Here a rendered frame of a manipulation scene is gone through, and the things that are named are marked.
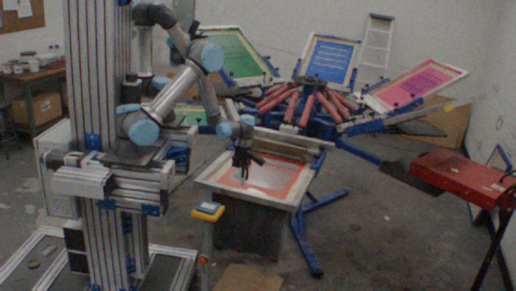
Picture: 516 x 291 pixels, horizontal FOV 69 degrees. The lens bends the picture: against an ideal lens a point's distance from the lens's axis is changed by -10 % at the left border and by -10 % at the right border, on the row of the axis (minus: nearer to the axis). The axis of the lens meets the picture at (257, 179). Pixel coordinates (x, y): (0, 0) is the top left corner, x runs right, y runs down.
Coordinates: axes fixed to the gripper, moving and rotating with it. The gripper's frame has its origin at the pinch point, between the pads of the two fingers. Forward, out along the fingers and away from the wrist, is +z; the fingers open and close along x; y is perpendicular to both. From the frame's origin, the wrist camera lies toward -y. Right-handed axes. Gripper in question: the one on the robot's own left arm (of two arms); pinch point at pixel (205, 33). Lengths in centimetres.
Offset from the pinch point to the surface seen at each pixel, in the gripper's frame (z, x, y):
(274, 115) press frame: 64, 35, 63
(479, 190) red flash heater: 12, 193, 31
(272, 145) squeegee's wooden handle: -1, 65, 55
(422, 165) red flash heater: 23, 156, 36
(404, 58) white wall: 421, 70, 41
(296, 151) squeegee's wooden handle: 2, 81, 54
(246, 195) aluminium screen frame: -58, 82, 59
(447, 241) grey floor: 138, 209, 140
